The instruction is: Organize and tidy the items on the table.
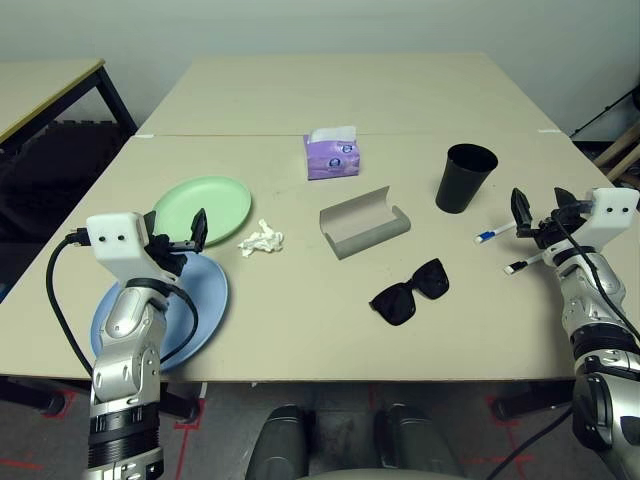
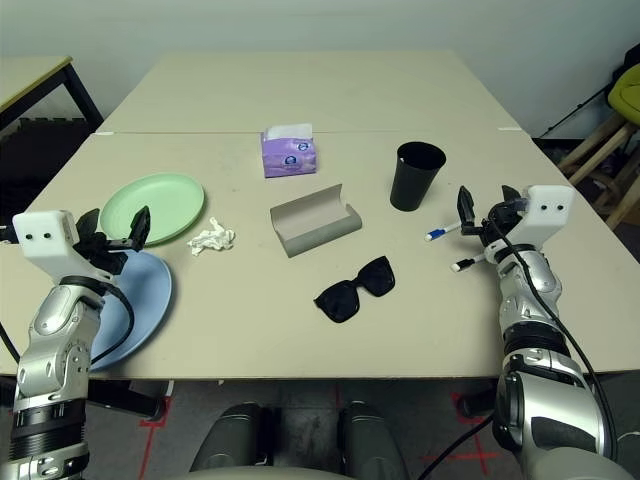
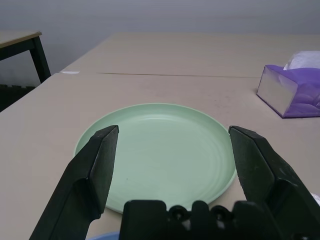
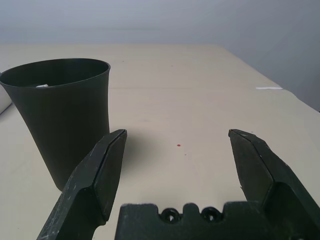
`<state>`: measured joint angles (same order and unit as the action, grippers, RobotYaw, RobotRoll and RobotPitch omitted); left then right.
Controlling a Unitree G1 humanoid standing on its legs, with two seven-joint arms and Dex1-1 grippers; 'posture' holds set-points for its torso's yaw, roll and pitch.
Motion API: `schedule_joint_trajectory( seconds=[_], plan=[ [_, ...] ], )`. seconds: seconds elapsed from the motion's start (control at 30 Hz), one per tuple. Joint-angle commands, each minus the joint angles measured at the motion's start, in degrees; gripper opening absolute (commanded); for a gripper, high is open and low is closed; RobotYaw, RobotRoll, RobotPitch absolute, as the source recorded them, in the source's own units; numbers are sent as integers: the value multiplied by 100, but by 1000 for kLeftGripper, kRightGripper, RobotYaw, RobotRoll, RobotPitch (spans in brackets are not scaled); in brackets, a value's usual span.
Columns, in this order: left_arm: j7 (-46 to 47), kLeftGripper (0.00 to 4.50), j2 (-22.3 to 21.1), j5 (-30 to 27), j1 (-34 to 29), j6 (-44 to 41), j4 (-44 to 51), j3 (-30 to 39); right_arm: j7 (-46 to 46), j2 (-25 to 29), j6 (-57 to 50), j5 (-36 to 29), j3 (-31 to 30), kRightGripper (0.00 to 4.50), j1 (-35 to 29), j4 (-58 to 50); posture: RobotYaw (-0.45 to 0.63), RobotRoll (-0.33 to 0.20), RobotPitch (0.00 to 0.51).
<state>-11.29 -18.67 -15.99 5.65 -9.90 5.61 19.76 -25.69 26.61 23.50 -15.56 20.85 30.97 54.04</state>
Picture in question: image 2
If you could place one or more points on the green plate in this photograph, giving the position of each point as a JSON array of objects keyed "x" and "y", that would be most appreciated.
[{"x": 160, "y": 200}]

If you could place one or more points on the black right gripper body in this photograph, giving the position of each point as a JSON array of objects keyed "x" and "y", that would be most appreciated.
[{"x": 482, "y": 231}]

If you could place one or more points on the purple tissue pack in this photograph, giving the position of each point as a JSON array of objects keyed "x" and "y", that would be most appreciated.
[{"x": 287, "y": 155}]

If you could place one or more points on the black tripod rod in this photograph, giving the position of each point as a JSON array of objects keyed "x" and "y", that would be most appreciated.
[{"x": 575, "y": 110}]

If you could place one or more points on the black foam floor mat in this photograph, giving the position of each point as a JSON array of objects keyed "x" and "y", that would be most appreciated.
[{"x": 50, "y": 145}]

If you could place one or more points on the white tissue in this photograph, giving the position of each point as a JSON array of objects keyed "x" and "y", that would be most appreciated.
[{"x": 212, "y": 239}]

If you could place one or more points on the black plastic cup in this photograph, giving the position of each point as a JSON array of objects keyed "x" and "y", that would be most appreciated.
[{"x": 412, "y": 185}]

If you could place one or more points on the white marker blue cap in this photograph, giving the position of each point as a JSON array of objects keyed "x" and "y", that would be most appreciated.
[{"x": 436, "y": 233}]

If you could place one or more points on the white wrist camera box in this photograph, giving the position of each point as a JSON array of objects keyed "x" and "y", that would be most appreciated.
[
  {"x": 42, "y": 235},
  {"x": 547, "y": 205}
]

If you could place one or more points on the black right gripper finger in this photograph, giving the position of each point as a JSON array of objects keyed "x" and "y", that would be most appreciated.
[
  {"x": 511, "y": 197},
  {"x": 466, "y": 207}
]

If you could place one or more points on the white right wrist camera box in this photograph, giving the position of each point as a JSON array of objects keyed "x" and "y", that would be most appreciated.
[{"x": 547, "y": 205}]

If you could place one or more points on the blue plate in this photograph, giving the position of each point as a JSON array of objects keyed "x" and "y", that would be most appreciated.
[{"x": 145, "y": 300}]

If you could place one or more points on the white marker black cap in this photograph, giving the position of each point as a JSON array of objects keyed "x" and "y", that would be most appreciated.
[{"x": 467, "y": 262}]

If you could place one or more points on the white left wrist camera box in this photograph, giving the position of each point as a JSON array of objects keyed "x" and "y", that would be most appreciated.
[{"x": 42, "y": 235}]

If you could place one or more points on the grey left robot leg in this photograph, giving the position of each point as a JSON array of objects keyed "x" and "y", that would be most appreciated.
[{"x": 235, "y": 435}]

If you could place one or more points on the black sunglasses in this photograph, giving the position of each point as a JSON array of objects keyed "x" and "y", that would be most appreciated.
[{"x": 345, "y": 300}]

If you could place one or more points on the black table foot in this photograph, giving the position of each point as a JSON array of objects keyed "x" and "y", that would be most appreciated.
[
  {"x": 135, "y": 402},
  {"x": 475, "y": 402}
]

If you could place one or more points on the beige side table black legs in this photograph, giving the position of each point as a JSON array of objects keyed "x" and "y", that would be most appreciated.
[{"x": 25, "y": 80}]

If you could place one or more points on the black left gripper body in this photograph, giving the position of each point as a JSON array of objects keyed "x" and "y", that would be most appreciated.
[{"x": 102, "y": 252}]

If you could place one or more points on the grey right robot leg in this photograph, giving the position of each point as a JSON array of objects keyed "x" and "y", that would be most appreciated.
[{"x": 370, "y": 435}]

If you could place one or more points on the grey robot leg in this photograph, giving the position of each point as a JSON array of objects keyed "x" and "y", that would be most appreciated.
[
  {"x": 235, "y": 435},
  {"x": 370, "y": 435}
]

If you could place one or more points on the wooden stool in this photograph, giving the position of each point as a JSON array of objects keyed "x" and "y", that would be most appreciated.
[{"x": 600, "y": 145}]

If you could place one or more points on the yellow-green chair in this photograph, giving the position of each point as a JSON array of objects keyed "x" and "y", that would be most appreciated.
[{"x": 627, "y": 90}]

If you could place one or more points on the grey open glasses case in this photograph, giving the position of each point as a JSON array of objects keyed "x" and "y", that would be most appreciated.
[{"x": 310, "y": 220}]

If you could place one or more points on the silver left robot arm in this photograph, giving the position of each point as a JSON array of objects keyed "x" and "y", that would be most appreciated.
[{"x": 50, "y": 320}]

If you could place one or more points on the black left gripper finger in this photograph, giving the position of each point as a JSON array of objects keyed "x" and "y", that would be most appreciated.
[
  {"x": 89, "y": 222},
  {"x": 140, "y": 227}
]

